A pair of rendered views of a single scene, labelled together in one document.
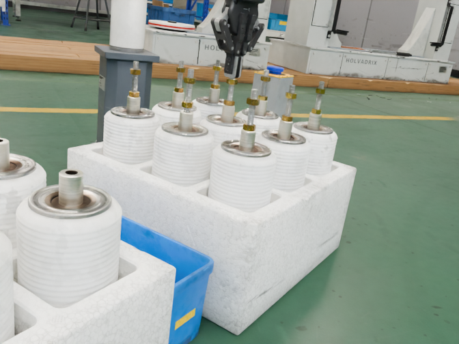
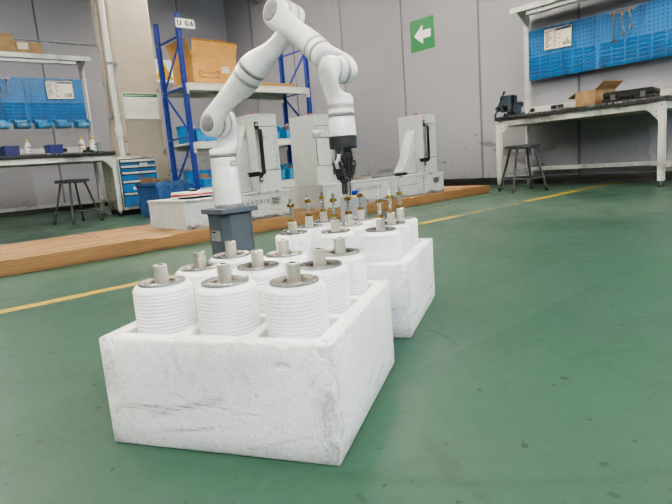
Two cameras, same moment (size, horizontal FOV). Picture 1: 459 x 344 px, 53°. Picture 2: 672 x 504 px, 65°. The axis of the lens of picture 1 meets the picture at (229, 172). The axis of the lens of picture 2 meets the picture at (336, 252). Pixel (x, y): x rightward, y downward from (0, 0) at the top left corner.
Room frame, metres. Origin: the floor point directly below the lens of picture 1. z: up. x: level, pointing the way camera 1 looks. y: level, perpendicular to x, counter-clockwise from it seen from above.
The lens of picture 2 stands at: (-0.58, 0.37, 0.42)
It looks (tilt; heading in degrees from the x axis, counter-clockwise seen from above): 10 degrees down; 348
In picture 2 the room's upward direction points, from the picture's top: 5 degrees counter-clockwise
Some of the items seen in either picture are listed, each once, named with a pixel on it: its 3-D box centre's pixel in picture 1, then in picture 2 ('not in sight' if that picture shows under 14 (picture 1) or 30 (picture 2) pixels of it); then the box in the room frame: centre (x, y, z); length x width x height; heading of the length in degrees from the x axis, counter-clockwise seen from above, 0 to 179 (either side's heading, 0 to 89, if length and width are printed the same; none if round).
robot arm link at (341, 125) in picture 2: not in sight; (335, 125); (0.83, 0.03, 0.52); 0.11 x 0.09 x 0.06; 56
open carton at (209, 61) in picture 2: not in sight; (203, 66); (6.29, 0.32, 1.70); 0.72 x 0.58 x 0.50; 122
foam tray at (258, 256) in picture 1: (216, 202); (353, 282); (0.82, 0.02, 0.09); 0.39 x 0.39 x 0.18; 58
